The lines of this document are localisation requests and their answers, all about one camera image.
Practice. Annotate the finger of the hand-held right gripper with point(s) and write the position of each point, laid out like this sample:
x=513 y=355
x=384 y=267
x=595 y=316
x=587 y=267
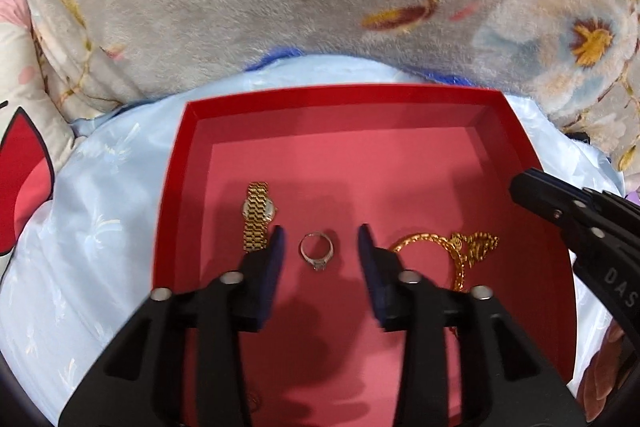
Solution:
x=542 y=194

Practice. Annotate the gold woven bangle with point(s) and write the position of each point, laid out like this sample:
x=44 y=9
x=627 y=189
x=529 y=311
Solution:
x=425 y=238

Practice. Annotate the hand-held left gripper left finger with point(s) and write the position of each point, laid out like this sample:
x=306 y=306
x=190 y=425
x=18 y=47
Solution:
x=270 y=267

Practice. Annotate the red cardboard box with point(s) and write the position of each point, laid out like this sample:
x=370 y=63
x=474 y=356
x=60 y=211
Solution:
x=350 y=167

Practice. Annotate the person's right hand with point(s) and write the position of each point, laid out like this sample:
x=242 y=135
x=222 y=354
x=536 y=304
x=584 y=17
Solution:
x=602 y=372

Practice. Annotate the cat face pillow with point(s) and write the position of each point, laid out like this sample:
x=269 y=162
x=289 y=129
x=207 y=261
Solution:
x=25 y=147

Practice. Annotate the gold wristwatch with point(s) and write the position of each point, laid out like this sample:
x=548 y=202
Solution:
x=257 y=212

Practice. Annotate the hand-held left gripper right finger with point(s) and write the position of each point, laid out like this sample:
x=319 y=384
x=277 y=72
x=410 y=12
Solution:
x=372 y=272

